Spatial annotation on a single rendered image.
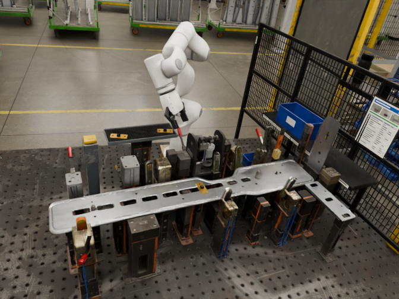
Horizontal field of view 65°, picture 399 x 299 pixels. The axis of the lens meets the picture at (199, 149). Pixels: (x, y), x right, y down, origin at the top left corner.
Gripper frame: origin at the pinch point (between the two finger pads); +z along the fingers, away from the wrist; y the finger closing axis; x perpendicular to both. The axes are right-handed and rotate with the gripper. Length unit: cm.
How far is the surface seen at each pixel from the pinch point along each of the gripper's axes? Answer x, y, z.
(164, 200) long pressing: -15.6, 15.4, 30.7
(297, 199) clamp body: 35, -17, 57
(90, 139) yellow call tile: -45.0, 12.8, -6.8
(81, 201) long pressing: -42, 36, 14
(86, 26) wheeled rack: -421, -428, -154
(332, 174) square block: 48, -47, 62
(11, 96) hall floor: -342, -149, -62
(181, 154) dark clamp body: -16.6, -13.1, 20.0
